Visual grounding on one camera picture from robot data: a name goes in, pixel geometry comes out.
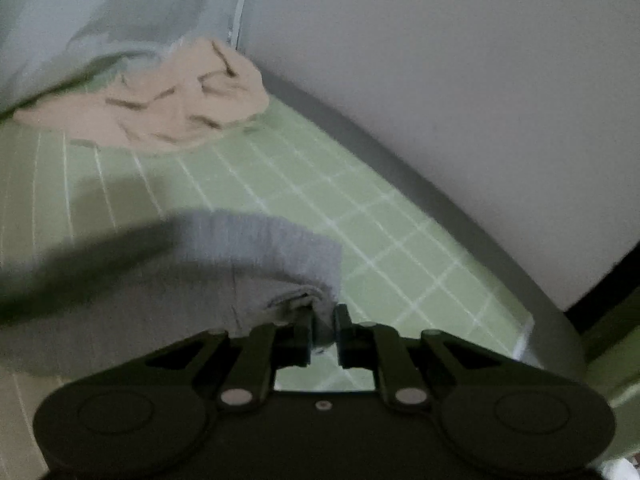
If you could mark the light blue carrot-print blanket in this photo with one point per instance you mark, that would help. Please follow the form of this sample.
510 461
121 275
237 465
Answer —
100 10

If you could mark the grey zip-up hoodie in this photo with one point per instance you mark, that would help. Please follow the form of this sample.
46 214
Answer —
175 280

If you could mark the dark furniture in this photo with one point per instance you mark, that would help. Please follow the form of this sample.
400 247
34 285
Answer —
610 300

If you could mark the green checked mat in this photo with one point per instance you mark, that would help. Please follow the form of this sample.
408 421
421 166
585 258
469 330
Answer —
325 200

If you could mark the beige garment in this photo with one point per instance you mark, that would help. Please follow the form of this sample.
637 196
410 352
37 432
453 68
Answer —
165 105

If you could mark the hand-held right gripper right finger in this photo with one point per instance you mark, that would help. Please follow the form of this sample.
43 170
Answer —
344 335

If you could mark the grey bed frame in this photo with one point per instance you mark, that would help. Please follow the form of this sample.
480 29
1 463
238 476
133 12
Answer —
450 200

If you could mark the green cloth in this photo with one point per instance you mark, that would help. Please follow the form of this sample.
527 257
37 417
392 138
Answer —
615 360

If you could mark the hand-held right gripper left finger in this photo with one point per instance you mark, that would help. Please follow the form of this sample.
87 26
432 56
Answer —
302 337

